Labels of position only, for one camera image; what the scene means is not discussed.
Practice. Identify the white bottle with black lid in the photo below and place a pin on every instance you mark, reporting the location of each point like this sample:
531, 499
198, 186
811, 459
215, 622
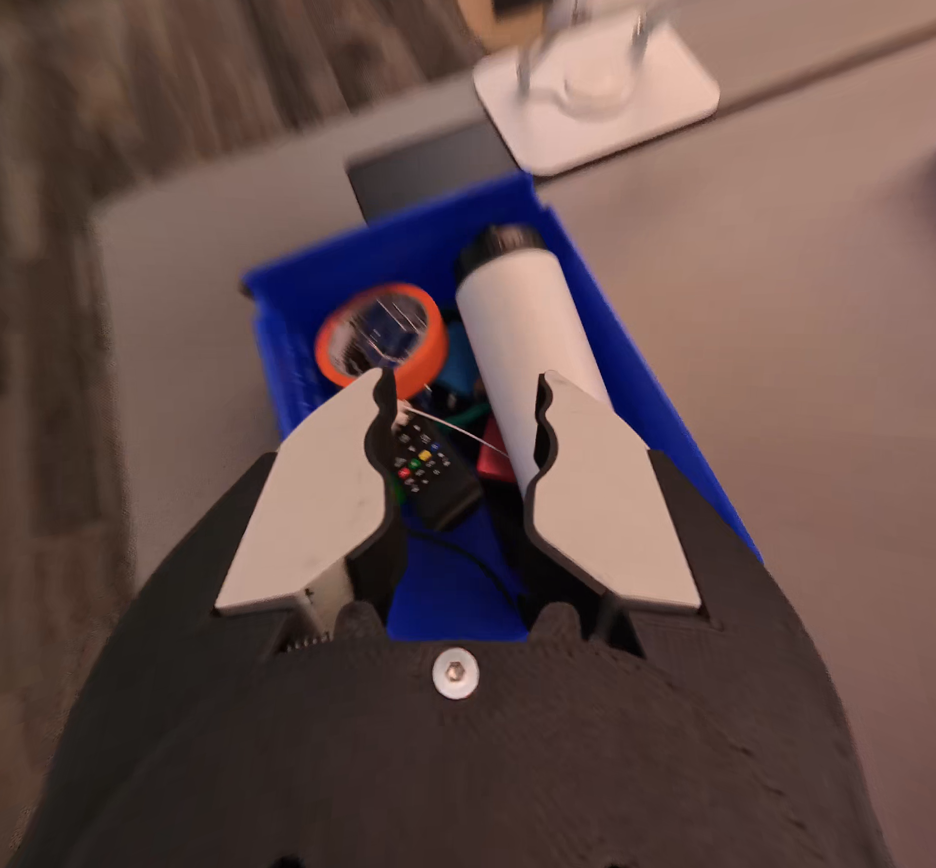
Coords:
519, 327

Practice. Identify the orange tape roll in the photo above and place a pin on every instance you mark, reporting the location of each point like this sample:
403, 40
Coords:
431, 356

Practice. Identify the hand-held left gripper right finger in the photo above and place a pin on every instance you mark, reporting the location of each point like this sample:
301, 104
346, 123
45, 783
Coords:
614, 509

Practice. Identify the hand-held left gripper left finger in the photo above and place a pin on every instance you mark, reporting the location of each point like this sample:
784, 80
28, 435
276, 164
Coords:
314, 509

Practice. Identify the black remote control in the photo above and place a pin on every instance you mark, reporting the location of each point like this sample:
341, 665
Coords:
439, 487

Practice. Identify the red toy block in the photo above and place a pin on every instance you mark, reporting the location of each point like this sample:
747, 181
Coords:
497, 455

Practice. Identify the black flat panel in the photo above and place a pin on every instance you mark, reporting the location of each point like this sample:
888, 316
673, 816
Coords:
424, 173

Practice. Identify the blue plastic bin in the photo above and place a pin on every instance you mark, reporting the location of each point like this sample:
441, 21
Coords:
453, 605

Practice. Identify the teal plastic object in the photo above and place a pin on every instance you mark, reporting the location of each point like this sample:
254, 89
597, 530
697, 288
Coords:
459, 363

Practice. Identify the white stand base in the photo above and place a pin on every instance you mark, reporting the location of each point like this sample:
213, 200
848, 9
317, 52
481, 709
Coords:
621, 122

